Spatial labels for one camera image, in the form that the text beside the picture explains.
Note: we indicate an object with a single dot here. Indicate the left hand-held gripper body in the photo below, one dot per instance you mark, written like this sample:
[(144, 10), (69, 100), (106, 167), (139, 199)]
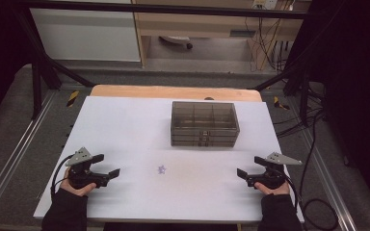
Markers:
[(80, 174)]

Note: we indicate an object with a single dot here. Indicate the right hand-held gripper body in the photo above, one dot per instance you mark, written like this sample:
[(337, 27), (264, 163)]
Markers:
[(271, 178)]

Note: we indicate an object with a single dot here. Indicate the small purple star ornament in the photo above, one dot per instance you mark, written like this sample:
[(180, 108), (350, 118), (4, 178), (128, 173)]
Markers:
[(162, 169)]

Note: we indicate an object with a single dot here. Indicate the smoky clear drawer box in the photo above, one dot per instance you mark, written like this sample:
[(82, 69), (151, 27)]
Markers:
[(205, 118)]

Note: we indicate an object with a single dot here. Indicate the person's right hand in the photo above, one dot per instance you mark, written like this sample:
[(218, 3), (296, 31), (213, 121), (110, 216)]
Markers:
[(274, 192)]

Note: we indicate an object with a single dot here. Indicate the person's left hand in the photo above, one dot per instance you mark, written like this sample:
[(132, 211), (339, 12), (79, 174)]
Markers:
[(75, 191)]

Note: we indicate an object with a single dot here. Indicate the right yellow clamp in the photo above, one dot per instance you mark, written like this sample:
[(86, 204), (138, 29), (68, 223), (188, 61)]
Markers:
[(277, 102)]

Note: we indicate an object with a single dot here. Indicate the yellow clamp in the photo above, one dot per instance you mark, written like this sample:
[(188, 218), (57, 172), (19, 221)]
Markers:
[(277, 102), (73, 98)]

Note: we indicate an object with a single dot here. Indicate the left yellow clamp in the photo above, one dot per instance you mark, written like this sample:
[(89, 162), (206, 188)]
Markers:
[(73, 98)]

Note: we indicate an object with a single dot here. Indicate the wooden table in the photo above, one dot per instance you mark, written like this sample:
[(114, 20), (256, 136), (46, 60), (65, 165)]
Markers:
[(173, 92)]

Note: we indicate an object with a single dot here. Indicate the white cabinet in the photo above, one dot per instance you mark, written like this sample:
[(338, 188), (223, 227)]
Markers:
[(83, 35)]

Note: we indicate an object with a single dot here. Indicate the black curtain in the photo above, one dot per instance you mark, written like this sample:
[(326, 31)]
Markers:
[(359, 80), (0, 48)]

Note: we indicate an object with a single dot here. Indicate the chair base with caster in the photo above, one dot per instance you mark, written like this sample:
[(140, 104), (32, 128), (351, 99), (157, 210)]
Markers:
[(176, 39)]

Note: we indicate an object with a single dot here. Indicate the light wooden desk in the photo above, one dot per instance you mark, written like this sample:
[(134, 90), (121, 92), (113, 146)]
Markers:
[(189, 27)]

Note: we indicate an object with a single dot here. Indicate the white power strip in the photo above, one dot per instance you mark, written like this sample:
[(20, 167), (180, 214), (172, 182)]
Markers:
[(265, 4)]

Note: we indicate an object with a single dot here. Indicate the aluminium floor rail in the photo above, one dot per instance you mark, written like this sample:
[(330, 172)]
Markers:
[(330, 192), (13, 160)]

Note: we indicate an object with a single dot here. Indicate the black metal frame stand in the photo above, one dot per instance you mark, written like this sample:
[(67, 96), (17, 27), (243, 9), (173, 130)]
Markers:
[(37, 89), (304, 102)]

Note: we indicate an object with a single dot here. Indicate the black horizontal frame bar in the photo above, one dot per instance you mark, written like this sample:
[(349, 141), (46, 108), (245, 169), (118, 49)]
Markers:
[(173, 9)]

